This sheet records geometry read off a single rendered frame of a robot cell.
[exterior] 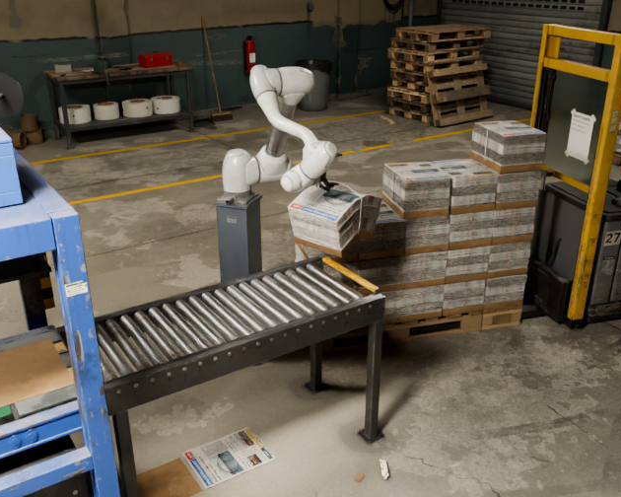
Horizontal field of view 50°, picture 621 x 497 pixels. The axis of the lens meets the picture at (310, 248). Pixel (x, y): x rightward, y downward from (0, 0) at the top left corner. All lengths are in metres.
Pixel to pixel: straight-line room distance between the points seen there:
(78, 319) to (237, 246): 1.73
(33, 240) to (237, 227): 1.84
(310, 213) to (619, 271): 2.32
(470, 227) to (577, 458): 1.43
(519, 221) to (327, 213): 1.57
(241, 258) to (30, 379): 1.51
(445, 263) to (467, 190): 0.47
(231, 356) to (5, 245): 1.08
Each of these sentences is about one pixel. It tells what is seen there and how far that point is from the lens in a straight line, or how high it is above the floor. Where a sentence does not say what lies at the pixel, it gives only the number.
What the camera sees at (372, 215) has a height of 1.05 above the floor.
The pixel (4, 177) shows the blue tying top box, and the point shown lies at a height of 1.64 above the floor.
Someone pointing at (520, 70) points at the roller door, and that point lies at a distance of 11.60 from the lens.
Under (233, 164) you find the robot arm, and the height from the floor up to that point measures 1.22.
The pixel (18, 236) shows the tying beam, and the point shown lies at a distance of 2.01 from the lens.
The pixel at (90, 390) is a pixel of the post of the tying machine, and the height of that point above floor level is 0.95.
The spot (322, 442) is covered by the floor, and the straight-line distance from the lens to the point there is 3.46.
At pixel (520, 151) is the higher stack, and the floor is 1.19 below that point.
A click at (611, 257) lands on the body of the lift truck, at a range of 4.60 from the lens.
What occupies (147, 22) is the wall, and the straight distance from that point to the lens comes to 10.07.
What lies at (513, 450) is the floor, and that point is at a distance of 3.56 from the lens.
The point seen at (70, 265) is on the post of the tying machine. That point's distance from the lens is 2.07.
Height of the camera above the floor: 2.22
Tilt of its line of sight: 24 degrees down
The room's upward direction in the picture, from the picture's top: straight up
